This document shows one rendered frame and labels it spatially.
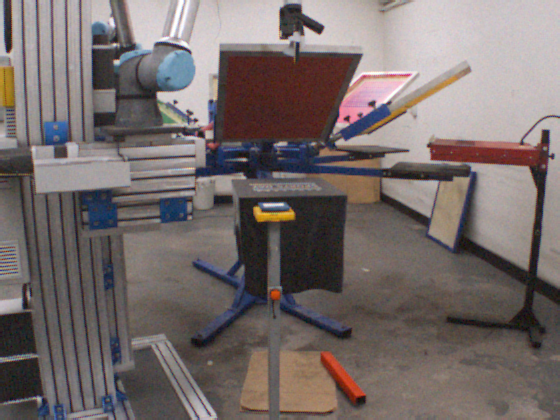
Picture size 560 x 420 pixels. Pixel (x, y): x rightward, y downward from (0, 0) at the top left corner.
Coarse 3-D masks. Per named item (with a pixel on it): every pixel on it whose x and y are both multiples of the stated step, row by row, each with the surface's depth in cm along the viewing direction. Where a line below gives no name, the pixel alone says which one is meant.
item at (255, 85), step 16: (240, 64) 213; (256, 64) 214; (272, 64) 215; (288, 64) 216; (240, 80) 224; (256, 80) 225; (272, 80) 226; (240, 96) 236; (256, 96) 237; (272, 96) 238; (224, 112) 248; (240, 112) 249; (256, 112) 250; (272, 112) 252; (224, 128) 262; (240, 128) 264; (256, 128) 265; (272, 128) 267
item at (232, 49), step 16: (224, 48) 204; (240, 48) 205; (256, 48) 205; (272, 48) 206; (304, 48) 208; (320, 48) 209; (336, 48) 211; (352, 48) 212; (224, 64) 212; (352, 64) 219; (224, 80) 223; (224, 96) 235; (336, 112) 256
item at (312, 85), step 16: (304, 64) 216; (320, 64) 217; (336, 64) 218; (288, 80) 227; (304, 80) 228; (320, 80) 229; (336, 80) 229; (288, 96) 239; (304, 96) 240; (320, 96) 241; (336, 96) 242; (288, 112) 253; (304, 112) 254; (320, 112) 255; (288, 128) 268; (304, 128) 269; (320, 128) 270
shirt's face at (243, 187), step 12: (240, 180) 254; (252, 180) 254; (264, 180) 254; (276, 180) 254; (288, 180) 254; (300, 180) 255; (312, 180) 255; (324, 180) 255; (240, 192) 223; (252, 192) 223; (264, 192) 223; (276, 192) 223; (288, 192) 223; (300, 192) 223; (312, 192) 223; (324, 192) 223; (336, 192) 223
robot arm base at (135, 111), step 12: (120, 96) 159; (132, 96) 156; (144, 96) 157; (156, 96) 162; (120, 108) 158; (132, 108) 156; (144, 108) 157; (156, 108) 161; (120, 120) 157; (132, 120) 156; (144, 120) 157; (156, 120) 160
